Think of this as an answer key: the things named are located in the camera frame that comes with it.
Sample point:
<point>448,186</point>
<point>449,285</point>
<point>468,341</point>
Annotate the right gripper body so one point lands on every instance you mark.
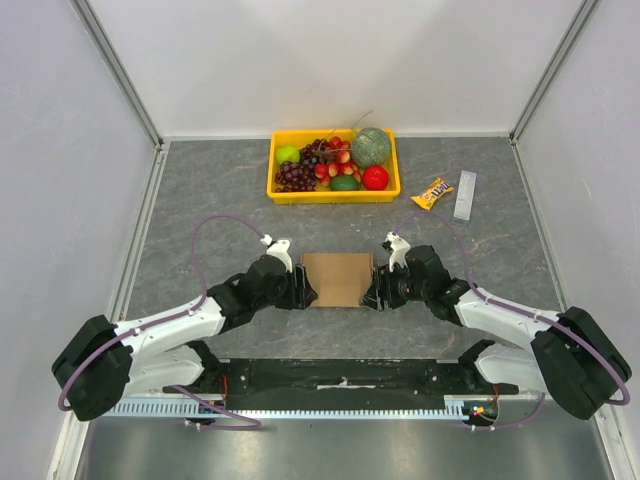
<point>382,288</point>

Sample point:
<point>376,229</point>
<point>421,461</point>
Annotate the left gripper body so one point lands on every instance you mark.
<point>289,299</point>

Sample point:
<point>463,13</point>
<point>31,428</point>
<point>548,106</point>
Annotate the brown cardboard box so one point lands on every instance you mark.
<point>340,280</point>

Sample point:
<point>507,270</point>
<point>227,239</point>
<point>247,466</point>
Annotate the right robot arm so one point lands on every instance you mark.
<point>519,327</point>

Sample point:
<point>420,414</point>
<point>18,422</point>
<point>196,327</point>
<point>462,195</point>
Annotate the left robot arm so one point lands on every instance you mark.
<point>223,307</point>

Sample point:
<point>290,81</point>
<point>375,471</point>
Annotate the yellow candy packet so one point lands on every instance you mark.
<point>432,194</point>

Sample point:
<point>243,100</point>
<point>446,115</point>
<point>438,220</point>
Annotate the red tomato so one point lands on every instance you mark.
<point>375,178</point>

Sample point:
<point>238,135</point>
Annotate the green avocado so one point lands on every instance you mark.
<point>344,183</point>

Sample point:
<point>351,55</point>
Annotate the purple grape bunch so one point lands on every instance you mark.
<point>297,177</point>

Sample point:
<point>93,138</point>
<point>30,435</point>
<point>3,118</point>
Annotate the green netted melon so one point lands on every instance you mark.
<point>370,147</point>

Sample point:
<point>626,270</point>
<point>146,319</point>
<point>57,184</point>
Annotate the green apple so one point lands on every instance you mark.
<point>287,153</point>

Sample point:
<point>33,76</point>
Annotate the yellow plastic tray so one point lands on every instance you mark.
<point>323,195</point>

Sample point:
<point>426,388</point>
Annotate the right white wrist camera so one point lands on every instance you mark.
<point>397,247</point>

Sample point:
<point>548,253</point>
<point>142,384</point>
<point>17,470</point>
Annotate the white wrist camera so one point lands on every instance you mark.
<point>279,249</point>
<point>397,247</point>

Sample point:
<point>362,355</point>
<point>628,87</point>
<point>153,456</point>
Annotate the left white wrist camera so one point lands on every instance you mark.
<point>279,249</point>

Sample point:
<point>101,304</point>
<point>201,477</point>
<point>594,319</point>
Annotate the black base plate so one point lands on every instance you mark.
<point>236,377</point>

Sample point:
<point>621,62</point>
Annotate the slotted cable duct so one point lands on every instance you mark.
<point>176,407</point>

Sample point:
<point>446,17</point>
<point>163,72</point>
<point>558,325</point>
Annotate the aluminium front rail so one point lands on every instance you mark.
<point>568,378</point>

